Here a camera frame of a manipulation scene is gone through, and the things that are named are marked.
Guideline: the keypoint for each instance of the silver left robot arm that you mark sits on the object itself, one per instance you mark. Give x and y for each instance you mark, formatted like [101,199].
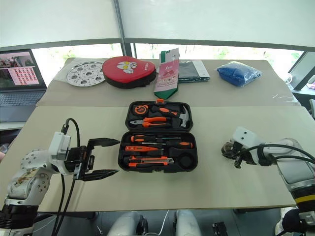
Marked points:
[29,182]

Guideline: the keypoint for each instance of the small black ribbed block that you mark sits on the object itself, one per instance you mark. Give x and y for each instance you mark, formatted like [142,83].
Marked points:
[219,229]

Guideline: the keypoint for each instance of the grey window frame post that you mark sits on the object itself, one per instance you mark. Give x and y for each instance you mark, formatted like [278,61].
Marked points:
[121,29]

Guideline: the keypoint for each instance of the silver rounded robot leg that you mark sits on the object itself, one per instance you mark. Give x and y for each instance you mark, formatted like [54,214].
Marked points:
[124,225]
[186,223]

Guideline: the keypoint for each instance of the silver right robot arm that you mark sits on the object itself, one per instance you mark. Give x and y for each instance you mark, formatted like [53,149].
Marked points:
[292,169]

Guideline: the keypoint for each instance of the pink green paper bag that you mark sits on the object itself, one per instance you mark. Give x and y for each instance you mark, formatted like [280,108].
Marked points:
[167,76]

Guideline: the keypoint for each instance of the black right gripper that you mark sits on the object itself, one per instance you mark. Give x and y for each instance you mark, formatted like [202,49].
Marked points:
[247,157]

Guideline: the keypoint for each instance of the red heart-shaped zip case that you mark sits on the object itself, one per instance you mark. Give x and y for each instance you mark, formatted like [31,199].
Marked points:
[128,71]

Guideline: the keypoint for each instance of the orange black tape measure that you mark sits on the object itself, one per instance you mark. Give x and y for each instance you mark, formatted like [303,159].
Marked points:
[140,109]

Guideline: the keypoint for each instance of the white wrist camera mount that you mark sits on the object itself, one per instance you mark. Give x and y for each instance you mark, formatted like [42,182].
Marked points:
[59,145]
[246,136]

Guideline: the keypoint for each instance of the black plastic tool case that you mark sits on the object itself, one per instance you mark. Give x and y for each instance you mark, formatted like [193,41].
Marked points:
[160,169]

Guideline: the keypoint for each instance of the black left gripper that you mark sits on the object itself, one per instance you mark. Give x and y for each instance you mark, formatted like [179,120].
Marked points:
[78,159]

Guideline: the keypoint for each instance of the blue fabric in clear bag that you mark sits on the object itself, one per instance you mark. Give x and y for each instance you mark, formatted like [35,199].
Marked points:
[238,73]

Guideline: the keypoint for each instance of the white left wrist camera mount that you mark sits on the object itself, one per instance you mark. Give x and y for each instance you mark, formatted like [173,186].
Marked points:
[59,145]

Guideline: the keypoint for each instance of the orange voltage tester pen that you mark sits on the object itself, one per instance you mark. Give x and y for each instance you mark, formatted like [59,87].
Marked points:
[137,148]

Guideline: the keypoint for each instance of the dark folded cloth package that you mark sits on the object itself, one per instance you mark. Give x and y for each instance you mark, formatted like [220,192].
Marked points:
[192,71]

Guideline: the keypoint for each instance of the silver perforated steamer plate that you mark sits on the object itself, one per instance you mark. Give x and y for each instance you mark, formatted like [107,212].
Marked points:
[85,73]

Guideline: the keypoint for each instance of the orange black utility knife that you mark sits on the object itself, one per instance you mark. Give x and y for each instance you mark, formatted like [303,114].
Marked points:
[147,161]

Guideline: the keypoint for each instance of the open laptop computer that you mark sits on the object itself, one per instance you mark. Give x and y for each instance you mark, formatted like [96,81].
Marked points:
[19,73]

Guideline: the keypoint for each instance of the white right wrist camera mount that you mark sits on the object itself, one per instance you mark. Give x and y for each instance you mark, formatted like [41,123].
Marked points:
[246,136]

